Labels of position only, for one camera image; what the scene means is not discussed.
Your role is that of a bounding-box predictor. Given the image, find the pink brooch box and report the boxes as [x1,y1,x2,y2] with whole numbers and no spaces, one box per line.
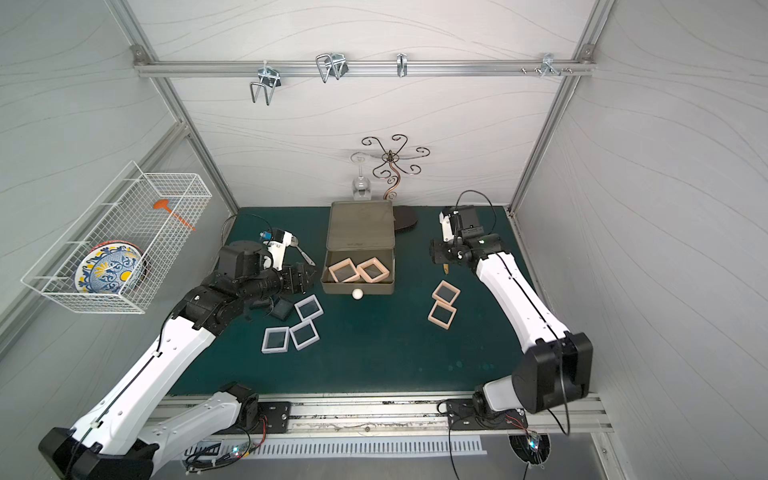
[328,258,360,283]
[432,280,461,306]
[427,300,457,330]
[356,257,391,284]

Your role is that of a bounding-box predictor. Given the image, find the three-tier drawer organizer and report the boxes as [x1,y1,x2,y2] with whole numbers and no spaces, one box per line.
[321,200,395,295]

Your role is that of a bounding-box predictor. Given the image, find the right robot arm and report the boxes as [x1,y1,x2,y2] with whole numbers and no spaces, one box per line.
[430,234,594,413]

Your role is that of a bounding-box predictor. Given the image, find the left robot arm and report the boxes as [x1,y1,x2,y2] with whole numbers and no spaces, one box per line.
[38,239,317,479]

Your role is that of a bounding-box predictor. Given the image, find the white brooch box upper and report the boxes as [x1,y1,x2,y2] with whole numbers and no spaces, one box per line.
[294,295,324,322]

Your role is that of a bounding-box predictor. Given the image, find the white brooch box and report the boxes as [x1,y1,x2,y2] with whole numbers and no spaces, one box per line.
[294,295,324,322]
[261,327,291,354]
[289,320,320,351]

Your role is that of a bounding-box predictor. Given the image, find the white brooch box lower left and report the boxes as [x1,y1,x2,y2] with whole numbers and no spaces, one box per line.
[261,327,291,354]

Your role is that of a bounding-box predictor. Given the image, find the white brooch box lower right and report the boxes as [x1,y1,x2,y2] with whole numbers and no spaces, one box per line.
[289,320,320,351]

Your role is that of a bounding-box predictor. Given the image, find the metal spoon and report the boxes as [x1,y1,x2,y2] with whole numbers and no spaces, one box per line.
[290,235,317,267]

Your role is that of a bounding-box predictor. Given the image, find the orange plastic spatula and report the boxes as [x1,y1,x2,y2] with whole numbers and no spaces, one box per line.
[153,199,195,231]

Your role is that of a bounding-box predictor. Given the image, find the ornate metal cup stand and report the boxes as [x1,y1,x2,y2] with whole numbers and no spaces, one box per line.
[361,133,431,234]

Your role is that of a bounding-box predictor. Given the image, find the clear wine glass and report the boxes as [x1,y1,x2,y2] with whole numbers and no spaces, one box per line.
[350,152,372,201]

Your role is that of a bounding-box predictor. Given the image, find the patterned ceramic plate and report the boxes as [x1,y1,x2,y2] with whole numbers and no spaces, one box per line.
[74,241,145,294]

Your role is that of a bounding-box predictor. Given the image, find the metal double hook left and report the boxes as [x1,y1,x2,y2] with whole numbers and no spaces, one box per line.
[249,62,282,106]

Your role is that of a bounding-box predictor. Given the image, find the metal double hook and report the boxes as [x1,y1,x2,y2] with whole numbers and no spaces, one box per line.
[249,62,282,106]
[315,53,349,83]

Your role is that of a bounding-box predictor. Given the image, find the white ventilation grille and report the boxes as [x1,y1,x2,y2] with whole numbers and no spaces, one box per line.
[133,436,487,462]

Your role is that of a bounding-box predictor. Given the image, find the metal hook right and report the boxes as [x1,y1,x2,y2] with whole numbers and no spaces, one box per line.
[520,53,573,77]

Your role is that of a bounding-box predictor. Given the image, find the small metal hook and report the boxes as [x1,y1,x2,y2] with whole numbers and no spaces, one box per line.
[396,53,408,78]

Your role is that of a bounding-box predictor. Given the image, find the metal double hook middle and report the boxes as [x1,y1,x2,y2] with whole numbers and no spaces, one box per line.
[315,53,349,83]

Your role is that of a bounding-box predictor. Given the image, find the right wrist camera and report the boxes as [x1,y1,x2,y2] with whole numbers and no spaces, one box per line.
[439,206,485,242]

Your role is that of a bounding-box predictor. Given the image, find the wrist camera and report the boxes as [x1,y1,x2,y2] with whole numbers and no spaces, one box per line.
[260,229,293,271]
[439,206,485,242]

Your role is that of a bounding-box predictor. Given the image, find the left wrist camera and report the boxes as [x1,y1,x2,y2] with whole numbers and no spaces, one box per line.
[260,229,293,271]

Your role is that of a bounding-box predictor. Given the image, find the white wire basket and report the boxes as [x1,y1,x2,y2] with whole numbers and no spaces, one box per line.
[21,162,211,314]

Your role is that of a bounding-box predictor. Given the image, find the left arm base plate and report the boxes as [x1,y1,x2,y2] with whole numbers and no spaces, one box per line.
[215,401,292,435]

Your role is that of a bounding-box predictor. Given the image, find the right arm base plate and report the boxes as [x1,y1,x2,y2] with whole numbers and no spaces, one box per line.
[436,398,528,431]

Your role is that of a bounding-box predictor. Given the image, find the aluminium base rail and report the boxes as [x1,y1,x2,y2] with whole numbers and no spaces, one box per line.
[113,392,613,436]

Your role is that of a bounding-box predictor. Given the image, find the aluminium overhead rail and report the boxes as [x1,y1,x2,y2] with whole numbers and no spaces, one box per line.
[134,58,597,79]

